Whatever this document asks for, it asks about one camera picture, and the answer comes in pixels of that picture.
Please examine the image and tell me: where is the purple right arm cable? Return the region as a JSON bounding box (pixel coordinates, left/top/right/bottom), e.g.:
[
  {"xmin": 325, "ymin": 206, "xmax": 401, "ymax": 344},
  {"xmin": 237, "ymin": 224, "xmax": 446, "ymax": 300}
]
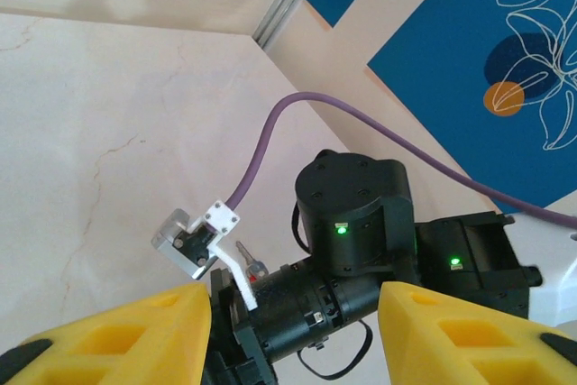
[{"xmin": 227, "ymin": 91, "xmax": 577, "ymax": 229}]

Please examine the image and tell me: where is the thin black cable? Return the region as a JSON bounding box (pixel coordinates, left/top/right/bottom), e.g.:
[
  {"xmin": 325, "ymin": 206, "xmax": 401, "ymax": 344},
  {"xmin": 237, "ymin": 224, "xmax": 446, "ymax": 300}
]
[{"xmin": 297, "ymin": 319, "xmax": 375, "ymax": 380}]

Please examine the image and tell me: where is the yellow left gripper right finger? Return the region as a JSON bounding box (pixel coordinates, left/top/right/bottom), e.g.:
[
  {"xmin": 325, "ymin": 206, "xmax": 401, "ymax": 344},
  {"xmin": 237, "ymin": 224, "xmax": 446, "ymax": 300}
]
[{"xmin": 377, "ymin": 280, "xmax": 577, "ymax": 385}]

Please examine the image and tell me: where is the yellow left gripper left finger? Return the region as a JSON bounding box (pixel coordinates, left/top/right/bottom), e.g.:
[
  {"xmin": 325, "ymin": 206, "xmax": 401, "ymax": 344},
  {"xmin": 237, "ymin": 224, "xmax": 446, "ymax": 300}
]
[{"xmin": 0, "ymin": 283, "xmax": 213, "ymax": 385}]

